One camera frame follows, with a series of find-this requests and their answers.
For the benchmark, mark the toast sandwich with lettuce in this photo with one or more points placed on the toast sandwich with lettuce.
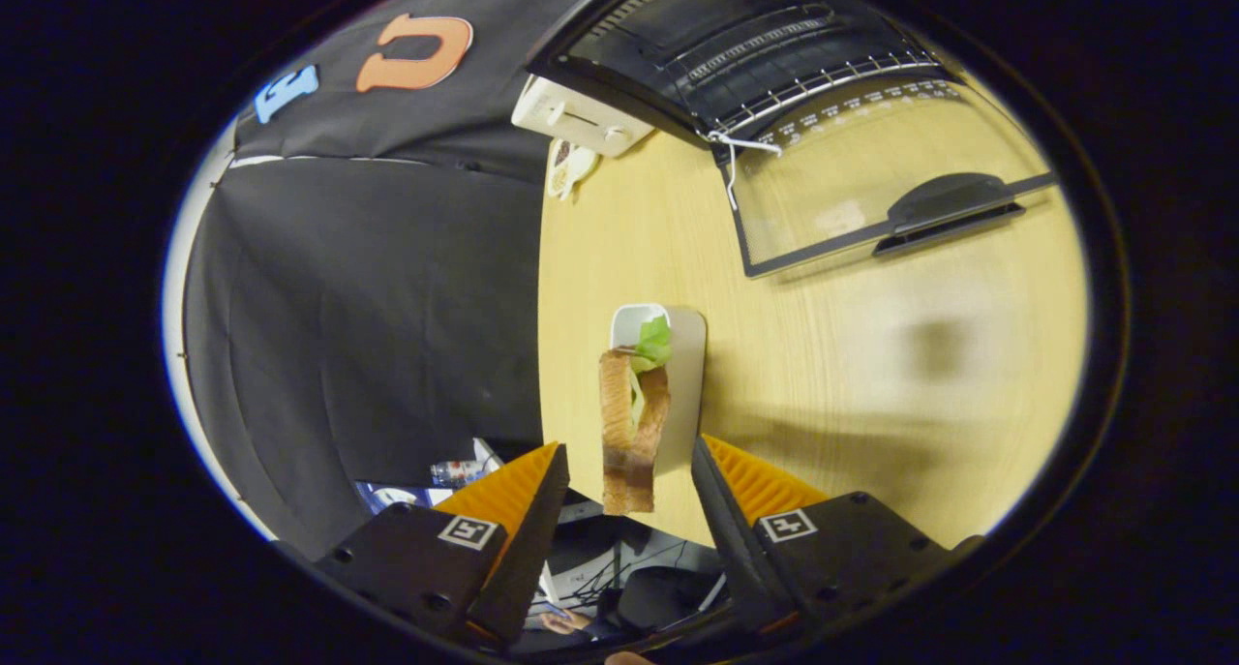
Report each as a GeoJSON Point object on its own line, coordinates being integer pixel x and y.
{"type": "Point", "coordinates": [629, 452]}

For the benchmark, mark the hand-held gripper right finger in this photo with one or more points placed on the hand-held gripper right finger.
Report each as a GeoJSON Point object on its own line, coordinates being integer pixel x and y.
{"type": "Point", "coordinates": [726, 529]}

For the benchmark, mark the white rectangular plate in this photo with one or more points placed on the white rectangular plate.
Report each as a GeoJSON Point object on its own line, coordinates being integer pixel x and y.
{"type": "Point", "coordinates": [685, 375]}

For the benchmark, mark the black toaster oven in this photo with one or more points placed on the black toaster oven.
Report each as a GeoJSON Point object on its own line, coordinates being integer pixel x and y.
{"type": "Point", "coordinates": [765, 16]}

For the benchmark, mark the black backdrop cloth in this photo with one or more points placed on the black backdrop cloth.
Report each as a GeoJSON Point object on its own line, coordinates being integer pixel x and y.
{"type": "Point", "coordinates": [368, 307]}

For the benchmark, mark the white power strip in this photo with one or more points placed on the white power strip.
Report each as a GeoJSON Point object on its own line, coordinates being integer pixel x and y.
{"type": "Point", "coordinates": [571, 113]}

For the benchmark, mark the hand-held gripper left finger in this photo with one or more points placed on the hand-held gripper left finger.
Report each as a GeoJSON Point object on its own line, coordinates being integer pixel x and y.
{"type": "Point", "coordinates": [528, 549]}

